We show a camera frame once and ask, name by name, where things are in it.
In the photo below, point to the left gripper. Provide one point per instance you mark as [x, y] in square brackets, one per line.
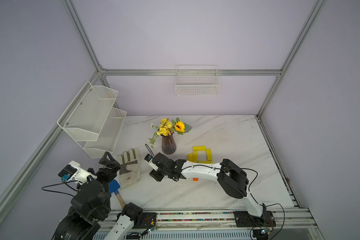
[114, 166]

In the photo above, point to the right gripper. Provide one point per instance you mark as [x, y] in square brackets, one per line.
[156, 175]

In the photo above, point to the white grey work glove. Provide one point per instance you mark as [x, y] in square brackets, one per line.
[130, 172]

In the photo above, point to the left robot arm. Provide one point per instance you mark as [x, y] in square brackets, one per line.
[91, 204]

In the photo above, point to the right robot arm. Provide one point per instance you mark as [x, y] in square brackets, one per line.
[232, 179]

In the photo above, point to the purple ribbed glass vase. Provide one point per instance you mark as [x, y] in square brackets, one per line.
[168, 145]

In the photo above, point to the yellow artificial flower bouquet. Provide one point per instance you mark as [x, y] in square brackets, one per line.
[167, 128]

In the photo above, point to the white two-tier mesh shelf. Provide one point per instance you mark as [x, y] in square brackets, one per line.
[93, 121]

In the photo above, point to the blue trowel wooden handle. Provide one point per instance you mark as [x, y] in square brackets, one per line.
[114, 187]

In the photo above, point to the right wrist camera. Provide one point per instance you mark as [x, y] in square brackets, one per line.
[149, 160]

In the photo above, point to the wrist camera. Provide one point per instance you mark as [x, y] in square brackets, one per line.
[73, 172]
[149, 160]

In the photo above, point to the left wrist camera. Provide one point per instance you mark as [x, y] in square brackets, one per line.
[73, 172]

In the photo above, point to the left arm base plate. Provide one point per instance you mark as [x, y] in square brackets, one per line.
[145, 219]

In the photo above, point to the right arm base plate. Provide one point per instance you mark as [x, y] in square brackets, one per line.
[244, 219]

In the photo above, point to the white wire wall basket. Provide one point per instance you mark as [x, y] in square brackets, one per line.
[197, 80]

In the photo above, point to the aluminium mounting rail base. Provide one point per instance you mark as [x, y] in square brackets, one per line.
[291, 224]

